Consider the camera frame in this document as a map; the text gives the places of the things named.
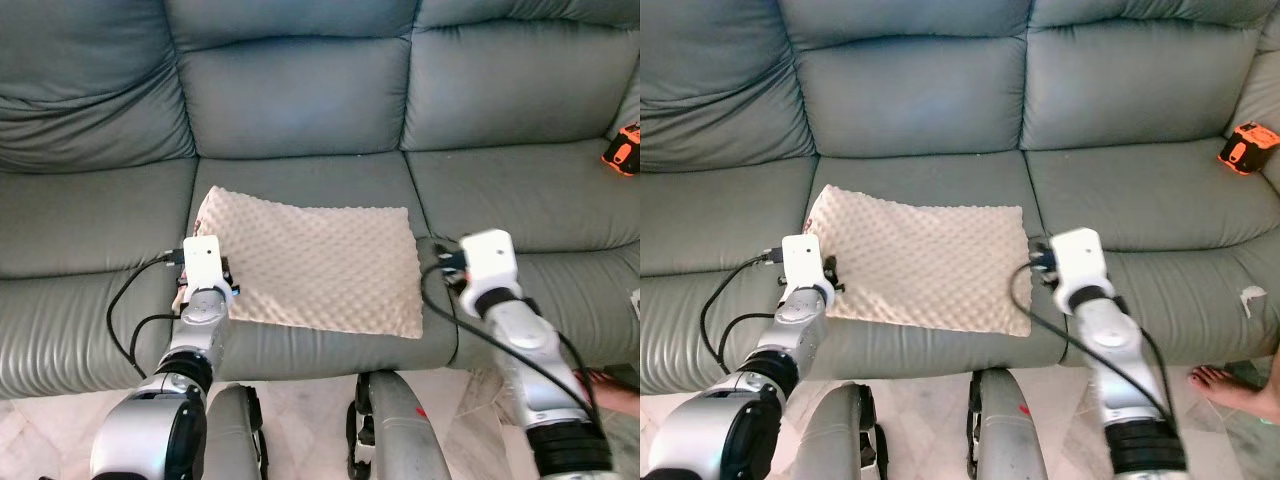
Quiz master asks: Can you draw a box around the beige bumpy pillow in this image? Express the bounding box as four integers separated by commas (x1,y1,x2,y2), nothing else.
803,185,1033,337
172,186,425,341

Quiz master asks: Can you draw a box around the grey-green leather sofa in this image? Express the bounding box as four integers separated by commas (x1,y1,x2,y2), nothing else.
640,0,1280,396
0,0,641,401

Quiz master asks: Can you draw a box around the silver robot left leg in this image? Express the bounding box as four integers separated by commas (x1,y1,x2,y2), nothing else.
205,383,269,480
790,383,886,480

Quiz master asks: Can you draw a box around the silver robot leg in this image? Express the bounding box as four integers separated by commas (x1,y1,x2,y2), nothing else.
345,370,456,480
205,383,269,480
790,383,886,480
965,368,1041,480

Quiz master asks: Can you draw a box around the silver robot right leg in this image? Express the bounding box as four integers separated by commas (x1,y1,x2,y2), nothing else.
345,370,456,480
965,368,1041,480

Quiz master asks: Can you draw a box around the orange and black toy cube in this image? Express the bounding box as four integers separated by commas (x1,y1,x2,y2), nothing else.
601,122,641,177
1217,121,1280,177

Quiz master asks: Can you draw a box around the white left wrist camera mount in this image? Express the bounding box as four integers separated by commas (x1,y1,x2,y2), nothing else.
182,235,233,301
781,233,833,301

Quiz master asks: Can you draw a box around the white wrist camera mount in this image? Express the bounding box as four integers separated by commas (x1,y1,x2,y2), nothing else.
781,233,833,301
182,235,233,301
1050,228,1111,301
458,229,521,301

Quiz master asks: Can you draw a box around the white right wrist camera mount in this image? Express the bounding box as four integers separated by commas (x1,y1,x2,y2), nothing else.
458,229,521,301
1050,228,1111,301

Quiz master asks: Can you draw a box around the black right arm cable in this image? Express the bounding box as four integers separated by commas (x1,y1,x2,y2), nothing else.
1008,262,1176,426
418,262,601,426

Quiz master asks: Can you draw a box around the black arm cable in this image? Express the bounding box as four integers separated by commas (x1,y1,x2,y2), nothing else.
418,262,601,426
718,312,781,361
1008,262,1176,426
128,313,181,366
105,250,187,381
700,250,786,376

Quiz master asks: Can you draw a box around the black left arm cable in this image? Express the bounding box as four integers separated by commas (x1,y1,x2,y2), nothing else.
128,313,181,366
105,250,187,381
718,312,781,361
700,250,786,376

